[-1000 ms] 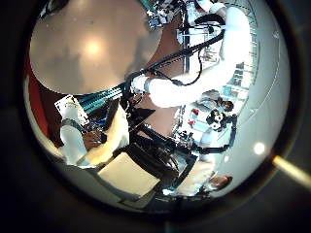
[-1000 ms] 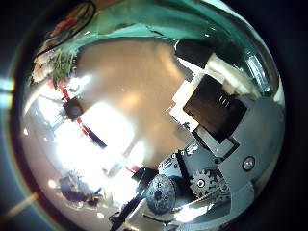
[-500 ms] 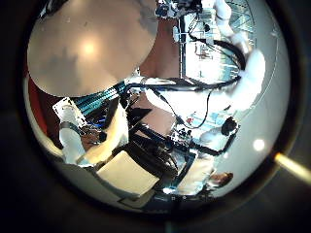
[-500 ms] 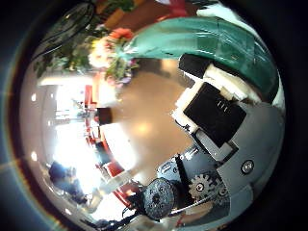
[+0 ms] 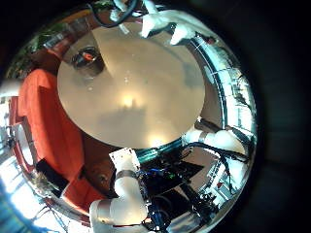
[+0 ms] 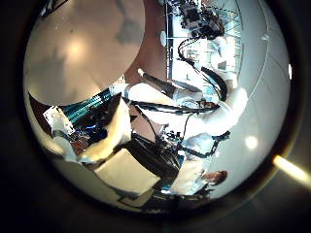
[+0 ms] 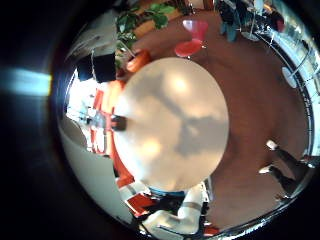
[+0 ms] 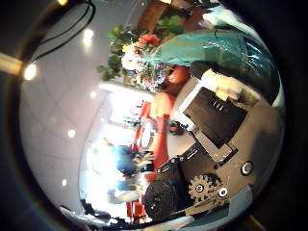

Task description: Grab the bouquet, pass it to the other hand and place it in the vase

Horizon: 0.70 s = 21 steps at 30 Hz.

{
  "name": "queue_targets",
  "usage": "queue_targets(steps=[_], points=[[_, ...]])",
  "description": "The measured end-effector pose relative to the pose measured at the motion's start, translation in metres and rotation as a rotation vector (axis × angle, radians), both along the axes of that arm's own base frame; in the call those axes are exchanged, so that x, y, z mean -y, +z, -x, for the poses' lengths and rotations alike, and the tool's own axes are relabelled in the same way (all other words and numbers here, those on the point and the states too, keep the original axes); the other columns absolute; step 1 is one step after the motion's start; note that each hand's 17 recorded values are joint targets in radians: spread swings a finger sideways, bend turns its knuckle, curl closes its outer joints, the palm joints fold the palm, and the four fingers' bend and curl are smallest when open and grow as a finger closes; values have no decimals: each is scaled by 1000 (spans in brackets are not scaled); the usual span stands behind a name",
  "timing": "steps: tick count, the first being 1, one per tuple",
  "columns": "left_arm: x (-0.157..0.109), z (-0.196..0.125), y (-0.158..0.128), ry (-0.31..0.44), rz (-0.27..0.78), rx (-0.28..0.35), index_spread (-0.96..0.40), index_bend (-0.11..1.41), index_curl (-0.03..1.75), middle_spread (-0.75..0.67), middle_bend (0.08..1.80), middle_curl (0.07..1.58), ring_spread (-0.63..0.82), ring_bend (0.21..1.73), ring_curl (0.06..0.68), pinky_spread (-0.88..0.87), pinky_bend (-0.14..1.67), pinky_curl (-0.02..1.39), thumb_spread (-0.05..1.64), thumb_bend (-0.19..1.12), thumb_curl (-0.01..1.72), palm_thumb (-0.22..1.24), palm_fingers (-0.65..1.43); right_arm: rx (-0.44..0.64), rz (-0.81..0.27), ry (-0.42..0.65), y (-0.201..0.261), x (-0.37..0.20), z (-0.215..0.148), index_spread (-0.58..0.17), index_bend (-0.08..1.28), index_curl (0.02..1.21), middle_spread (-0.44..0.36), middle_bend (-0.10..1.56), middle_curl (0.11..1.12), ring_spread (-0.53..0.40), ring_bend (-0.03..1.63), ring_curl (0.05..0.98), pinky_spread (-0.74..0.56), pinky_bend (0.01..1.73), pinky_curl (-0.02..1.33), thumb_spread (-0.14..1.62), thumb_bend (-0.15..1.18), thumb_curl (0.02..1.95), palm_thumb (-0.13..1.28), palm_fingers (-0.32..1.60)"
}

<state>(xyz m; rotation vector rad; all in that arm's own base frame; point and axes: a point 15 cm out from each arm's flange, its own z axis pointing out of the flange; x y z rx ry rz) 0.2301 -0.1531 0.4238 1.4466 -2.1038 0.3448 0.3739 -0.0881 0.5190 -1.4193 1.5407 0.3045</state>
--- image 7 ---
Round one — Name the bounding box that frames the red floor box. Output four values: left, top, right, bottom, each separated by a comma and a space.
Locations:
126, 193, 158, 216

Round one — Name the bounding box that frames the dark small vase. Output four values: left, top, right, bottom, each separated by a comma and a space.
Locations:
110, 114, 129, 133

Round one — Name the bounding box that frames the red orange sofa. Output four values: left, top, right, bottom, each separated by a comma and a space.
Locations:
89, 79, 136, 188

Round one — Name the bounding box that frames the red plastic chair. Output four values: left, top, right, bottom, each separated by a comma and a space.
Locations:
173, 18, 210, 60

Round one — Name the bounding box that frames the white round table base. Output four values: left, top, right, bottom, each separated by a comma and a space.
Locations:
240, 30, 261, 43
281, 66, 298, 90

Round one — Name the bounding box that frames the white partition panel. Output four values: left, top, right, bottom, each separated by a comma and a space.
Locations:
59, 116, 134, 225

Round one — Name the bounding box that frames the green leafy plant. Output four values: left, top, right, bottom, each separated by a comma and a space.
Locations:
114, 2, 178, 52

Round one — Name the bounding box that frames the wooden planter box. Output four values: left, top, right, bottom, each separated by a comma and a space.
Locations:
132, 0, 184, 38

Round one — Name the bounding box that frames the person in dark trousers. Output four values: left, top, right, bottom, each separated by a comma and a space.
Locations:
259, 139, 316, 198

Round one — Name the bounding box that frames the black square box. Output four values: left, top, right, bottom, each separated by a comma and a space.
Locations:
75, 55, 95, 83
92, 53, 117, 84

